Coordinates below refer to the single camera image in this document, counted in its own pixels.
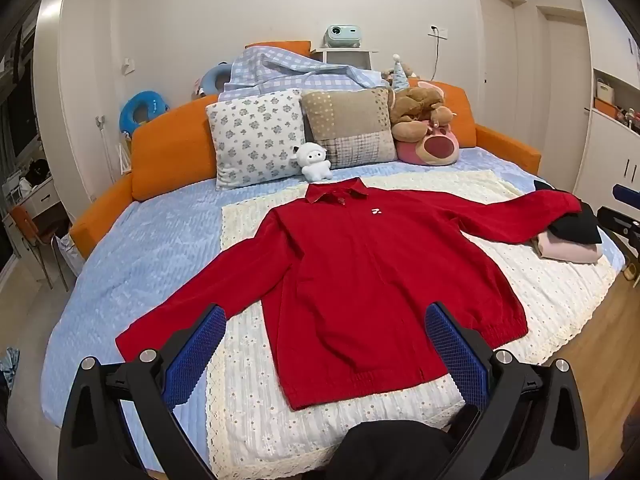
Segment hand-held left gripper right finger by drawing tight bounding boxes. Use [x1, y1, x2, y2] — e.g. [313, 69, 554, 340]
[424, 302, 591, 480]

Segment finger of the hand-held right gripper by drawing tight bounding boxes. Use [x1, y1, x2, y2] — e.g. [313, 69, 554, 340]
[612, 183, 640, 208]
[597, 206, 640, 247]

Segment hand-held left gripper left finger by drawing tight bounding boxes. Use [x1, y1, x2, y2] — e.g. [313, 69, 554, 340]
[57, 304, 228, 480]

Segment red jacket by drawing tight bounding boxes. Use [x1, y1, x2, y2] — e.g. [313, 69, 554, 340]
[115, 177, 583, 411]

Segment white open shelf cabinet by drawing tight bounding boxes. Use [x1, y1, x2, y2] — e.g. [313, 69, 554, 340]
[572, 0, 640, 216]

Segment black folded cloth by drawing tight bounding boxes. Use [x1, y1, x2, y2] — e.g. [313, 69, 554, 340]
[534, 180, 603, 246]

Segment pink folded cloth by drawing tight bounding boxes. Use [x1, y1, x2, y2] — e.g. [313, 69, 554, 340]
[531, 232, 603, 264]

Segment cream lace blanket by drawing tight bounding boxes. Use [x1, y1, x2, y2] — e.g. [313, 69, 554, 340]
[205, 169, 618, 480]

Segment light blue bed sheet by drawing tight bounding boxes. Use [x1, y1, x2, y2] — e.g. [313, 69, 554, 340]
[42, 147, 626, 471]

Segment white wardrobe doors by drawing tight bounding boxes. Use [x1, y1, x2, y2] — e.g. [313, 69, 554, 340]
[475, 0, 591, 196]

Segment pink plush bear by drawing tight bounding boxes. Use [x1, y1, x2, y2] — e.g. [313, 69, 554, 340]
[395, 122, 461, 166]

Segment chair with orange backrest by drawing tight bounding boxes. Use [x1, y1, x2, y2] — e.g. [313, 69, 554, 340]
[10, 205, 71, 291]

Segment white desk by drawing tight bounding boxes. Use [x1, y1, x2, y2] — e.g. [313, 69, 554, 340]
[0, 170, 56, 226]

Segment white plush sheep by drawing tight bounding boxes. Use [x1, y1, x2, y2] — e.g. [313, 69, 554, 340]
[295, 142, 333, 183]

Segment floral print pillow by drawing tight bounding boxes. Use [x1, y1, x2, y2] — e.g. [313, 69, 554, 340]
[206, 88, 307, 191]

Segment brown plush bear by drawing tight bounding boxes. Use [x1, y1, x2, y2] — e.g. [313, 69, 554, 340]
[389, 80, 458, 143]

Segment blue party hat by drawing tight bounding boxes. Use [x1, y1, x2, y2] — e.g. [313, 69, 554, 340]
[391, 53, 410, 92]

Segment beige patchwork pillow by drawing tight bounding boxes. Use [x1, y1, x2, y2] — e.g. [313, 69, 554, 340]
[300, 87, 398, 170]

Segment blue checkered quilt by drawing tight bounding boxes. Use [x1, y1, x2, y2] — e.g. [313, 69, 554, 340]
[217, 45, 396, 103]

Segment dark window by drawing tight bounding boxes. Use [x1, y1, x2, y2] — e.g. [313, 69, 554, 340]
[0, 5, 41, 161]

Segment white bedside shelf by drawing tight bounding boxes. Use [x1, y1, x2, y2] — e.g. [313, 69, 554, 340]
[310, 47, 378, 72]

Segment teal projector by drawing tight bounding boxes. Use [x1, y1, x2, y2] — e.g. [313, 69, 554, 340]
[322, 25, 362, 50]

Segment orange upholstered bed frame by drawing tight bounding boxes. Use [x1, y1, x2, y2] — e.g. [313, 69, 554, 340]
[69, 40, 543, 261]

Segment white power cable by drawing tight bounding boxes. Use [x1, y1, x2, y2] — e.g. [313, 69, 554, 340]
[431, 35, 444, 83]

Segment blue swim ring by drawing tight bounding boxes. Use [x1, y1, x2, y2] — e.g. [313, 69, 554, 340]
[119, 91, 170, 135]

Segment blue and pink float ring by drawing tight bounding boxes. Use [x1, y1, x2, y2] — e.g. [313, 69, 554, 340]
[192, 62, 233, 98]

